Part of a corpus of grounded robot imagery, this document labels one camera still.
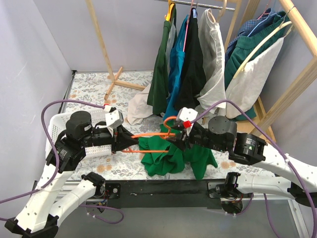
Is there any orange plastic hanger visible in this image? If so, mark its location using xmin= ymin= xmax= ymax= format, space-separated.
xmin=122 ymin=116 xmax=177 ymax=154

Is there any bright green t shirt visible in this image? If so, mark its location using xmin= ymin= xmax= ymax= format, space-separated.
xmin=139 ymin=136 xmax=218 ymax=180

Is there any black daisy t shirt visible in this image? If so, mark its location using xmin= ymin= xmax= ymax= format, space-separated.
xmin=174 ymin=15 xmax=207 ymax=111

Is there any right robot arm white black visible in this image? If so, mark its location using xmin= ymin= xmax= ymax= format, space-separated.
xmin=168 ymin=116 xmax=317 ymax=207

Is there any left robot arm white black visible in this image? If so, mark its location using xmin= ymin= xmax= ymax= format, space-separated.
xmin=4 ymin=108 xmax=138 ymax=238

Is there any dark green raglan shirt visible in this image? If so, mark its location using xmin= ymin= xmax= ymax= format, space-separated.
xmin=147 ymin=6 xmax=177 ymax=115

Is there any white t shirt on hanger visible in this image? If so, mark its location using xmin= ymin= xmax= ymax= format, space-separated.
xmin=198 ymin=9 xmax=226 ymax=109

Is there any teal blue t shirt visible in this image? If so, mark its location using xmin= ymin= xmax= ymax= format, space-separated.
xmin=163 ymin=16 xmax=188 ymax=120

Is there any cream plastic hanger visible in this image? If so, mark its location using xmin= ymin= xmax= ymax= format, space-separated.
xmin=232 ymin=21 xmax=292 ymax=79

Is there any yellow plastic hanger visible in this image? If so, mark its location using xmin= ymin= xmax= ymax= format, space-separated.
xmin=165 ymin=0 xmax=175 ymax=22

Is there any beige wooden hanger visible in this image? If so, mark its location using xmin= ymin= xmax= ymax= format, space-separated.
xmin=209 ymin=0 xmax=227 ymax=23

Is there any blue checked shirt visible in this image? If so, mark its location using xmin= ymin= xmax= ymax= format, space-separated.
xmin=225 ymin=8 xmax=284 ymax=64

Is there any white plastic laundry basket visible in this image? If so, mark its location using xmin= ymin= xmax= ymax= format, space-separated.
xmin=48 ymin=109 xmax=116 ymax=171

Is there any floral table cloth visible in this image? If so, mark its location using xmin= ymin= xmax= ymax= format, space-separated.
xmin=67 ymin=73 xmax=274 ymax=180

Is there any white garment right rack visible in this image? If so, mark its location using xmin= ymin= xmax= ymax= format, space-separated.
xmin=226 ymin=37 xmax=284 ymax=119

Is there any metal hanging rod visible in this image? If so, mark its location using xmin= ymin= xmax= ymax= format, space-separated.
xmin=167 ymin=0 xmax=223 ymax=10

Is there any wooden clothes rack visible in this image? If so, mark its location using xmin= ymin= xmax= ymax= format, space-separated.
xmin=93 ymin=0 xmax=317 ymax=149

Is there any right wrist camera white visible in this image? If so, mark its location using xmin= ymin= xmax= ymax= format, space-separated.
xmin=176 ymin=107 xmax=198 ymax=122

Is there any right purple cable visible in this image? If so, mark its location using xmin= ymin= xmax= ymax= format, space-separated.
xmin=183 ymin=99 xmax=317 ymax=238

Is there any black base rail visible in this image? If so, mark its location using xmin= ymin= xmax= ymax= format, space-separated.
xmin=85 ymin=179 xmax=253 ymax=210

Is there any pink wire hanger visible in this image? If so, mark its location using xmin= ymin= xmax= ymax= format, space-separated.
xmin=183 ymin=0 xmax=197 ymax=52

